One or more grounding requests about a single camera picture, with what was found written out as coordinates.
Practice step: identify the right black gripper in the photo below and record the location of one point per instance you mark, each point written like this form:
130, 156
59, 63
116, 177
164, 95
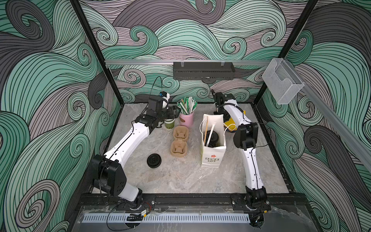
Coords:
215, 112

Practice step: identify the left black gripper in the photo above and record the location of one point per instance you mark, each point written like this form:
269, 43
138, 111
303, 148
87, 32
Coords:
172, 111

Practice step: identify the white stirrer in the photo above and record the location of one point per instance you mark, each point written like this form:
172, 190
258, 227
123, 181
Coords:
210, 135

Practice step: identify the white paper takeout bag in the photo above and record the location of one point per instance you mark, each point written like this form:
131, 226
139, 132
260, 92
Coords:
212, 155

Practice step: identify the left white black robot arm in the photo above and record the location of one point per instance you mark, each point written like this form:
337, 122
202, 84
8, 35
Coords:
108, 173

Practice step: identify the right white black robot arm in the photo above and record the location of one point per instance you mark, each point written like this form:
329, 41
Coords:
245, 139

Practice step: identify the stack of green paper cups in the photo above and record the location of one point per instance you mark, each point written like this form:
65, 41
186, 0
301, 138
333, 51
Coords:
169, 123

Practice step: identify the yellow napkin stack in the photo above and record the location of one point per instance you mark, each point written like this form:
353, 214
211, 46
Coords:
230, 121

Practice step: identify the pink cup holder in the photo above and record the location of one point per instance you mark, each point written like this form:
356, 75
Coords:
186, 120

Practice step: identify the brown pulp cup carrier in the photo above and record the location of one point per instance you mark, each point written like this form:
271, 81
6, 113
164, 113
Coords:
179, 146

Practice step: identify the stack of black cup lids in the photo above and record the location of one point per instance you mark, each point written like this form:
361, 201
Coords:
154, 160

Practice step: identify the aluminium rail back wall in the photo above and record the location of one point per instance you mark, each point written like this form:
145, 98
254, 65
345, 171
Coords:
171, 62

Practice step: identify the aluminium rail wall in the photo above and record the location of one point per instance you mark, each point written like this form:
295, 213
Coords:
338, 105
171, 62

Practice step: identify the black wall-mounted tray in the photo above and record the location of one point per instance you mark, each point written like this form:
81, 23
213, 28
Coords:
203, 71

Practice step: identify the clear acrylic wall holder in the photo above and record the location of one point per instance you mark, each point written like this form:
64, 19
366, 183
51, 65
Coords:
282, 80

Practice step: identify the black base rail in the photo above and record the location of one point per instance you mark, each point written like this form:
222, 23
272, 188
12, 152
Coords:
162, 201

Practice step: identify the white slotted cable duct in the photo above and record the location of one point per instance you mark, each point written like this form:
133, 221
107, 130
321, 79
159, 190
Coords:
168, 217

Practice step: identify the aluminium rail right wall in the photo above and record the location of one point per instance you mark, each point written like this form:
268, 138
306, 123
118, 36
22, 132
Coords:
338, 105

